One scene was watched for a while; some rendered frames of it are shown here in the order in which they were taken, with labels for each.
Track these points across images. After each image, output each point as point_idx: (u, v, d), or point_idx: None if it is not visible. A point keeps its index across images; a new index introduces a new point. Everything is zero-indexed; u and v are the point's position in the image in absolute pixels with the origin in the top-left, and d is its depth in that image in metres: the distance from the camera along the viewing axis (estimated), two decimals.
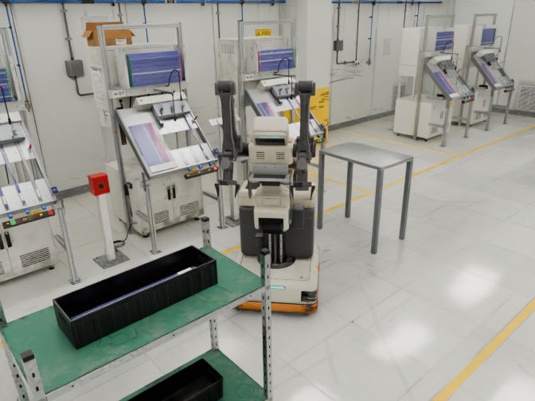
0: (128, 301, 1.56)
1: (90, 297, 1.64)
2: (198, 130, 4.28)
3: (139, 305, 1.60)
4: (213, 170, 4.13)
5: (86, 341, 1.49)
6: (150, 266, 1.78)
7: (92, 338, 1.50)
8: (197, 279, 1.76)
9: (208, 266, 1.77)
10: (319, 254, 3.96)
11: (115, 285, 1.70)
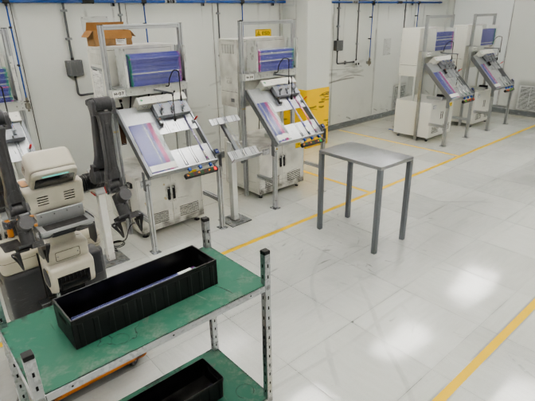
0: (128, 301, 1.56)
1: (90, 297, 1.64)
2: (198, 130, 4.28)
3: (139, 305, 1.60)
4: (213, 170, 4.13)
5: (86, 341, 1.49)
6: (150, 266, 1.78)
7: (92, 338, 1.50)
8: (197, 279, 1.76)
9: (208, 266, 1.77)
10: (319, 254, 3.96)
11: (115, 285, 1.70)
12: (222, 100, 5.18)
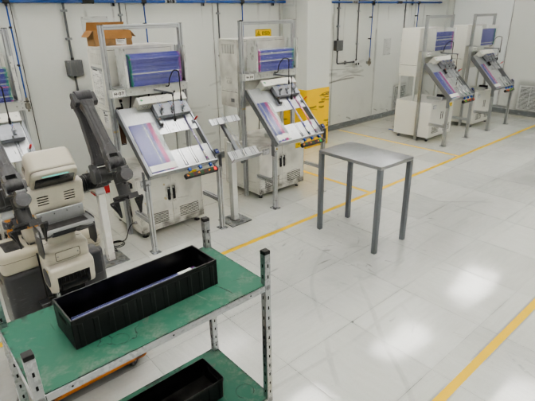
0: (128, 301, 1.56)
1: (90, 297, 1.64)
2: (198, 130, 4.28)
3: (139, 305, 1.60)
4: (213, 170, 4.13)
5: (86, 341, 1.49)
6: (150, 266, 1.78)
7: (92, 338, 1.50)
8: (197, 279, 1.76)
9: (208, 266, 1.77)
10: (319, 254, 3.96)
11: (115, 285, 1.70)
12: (222, 100, 5.18)
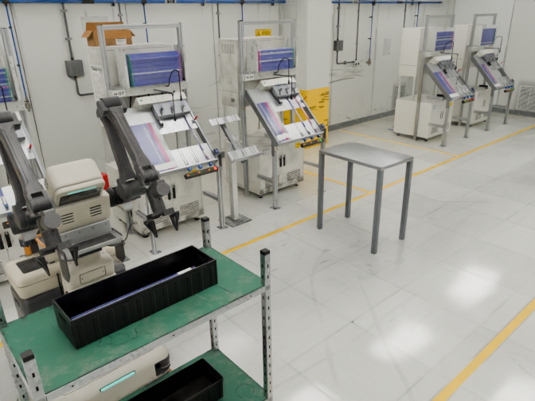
0: (128, 301, 1.56)
1: (90, 297, 1.64)
2: (198, 130, 4.28)
3: (139, 305, 1.60)
4: (213, 170, 4.13)
5: (86, 341, 1.49)
6: (150, 266, 1.78)
7: (92, 338, 1.50)
8: (197, 279, 1.76)
9: (208, 266, 1.77)
10: (319, 254, 3.96)
11: (115, 285, 1.70)
12: (222, 100, 5.18)
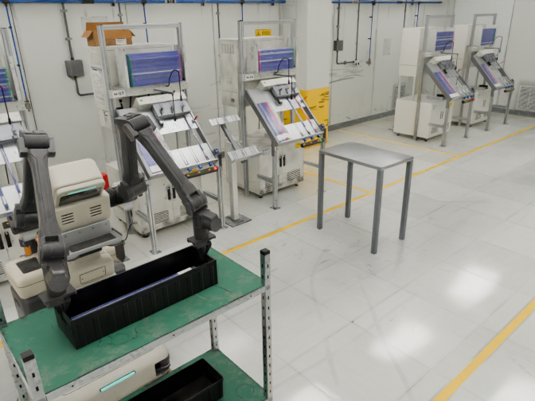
0: (128, 301, 1.56)
1: (90, 297, 1.64)
2: (198, 130, 4.28)
3: (139, 305, 1.60)
4: (213, 170, 4.13)
5: (86, 341, 1.49)
6: (150, 266, 1.78)
7: (92, 338, 1.50)
8: (197, 279, 1.76)
9: (208, 266, 1.77)
10: (319, 254, 3.96)
11: (115, 285, 1.70)
12: (222, 100, 5.18)
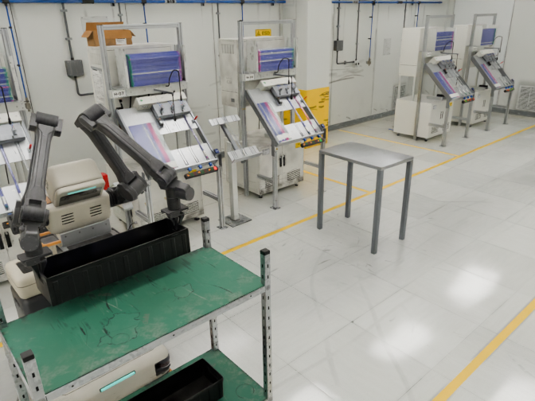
0: (102, 262, 1.67)
1: (68, 262, 1.75)
2: (198, 130, 4.28)
3: (113, 267, 1.70)
4: (213, 170, 4.13)
5: (61, 299, 1.60)
6: (126, 235, 1.89)
7: (68, 297, 1.61)
8: (169, 247, 1.86)
9: (180, 235, 1.87)
10: (319, 254, 3.96)
11: (91, 252, 1.81)
12: (222, 100, 5.18)
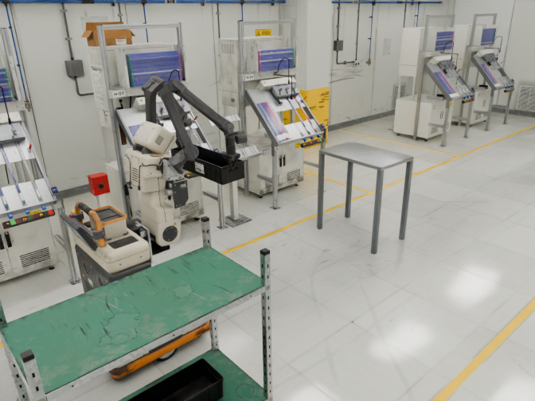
0: None
1: (210, 170, 2.77)
2: (198, 130, 4.28)
3: (221, 160, 2.94)
4: None
5: None
6: None
7: None
8: (199, 153, 3.11)
9: (195, 146, 3.14)
10: (319, 254, 3.96)
11: (201, 165, 2.83)
12: (222, 100, 5.18)
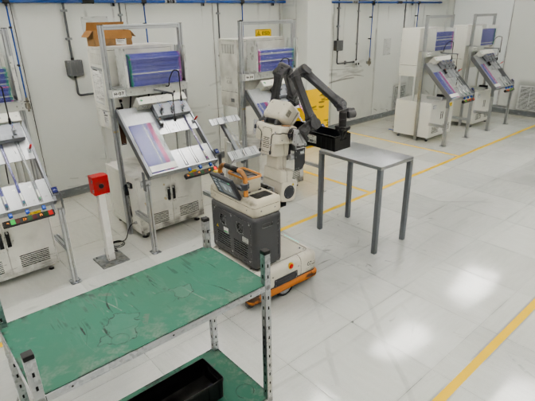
0: (331, 130, 3.51)
1: (322, 140, 3.37)
2: (198, 130, 4.28)
3: (327, 133, 3.55)
4: (213, 170, 4.13)
5: None
6: None
7: None
8: None
9: (301, 123, 3.75)
10: (319, 254, 3.96)
11: (314, 136, 3.44)
12: (222, 100, 5.18)
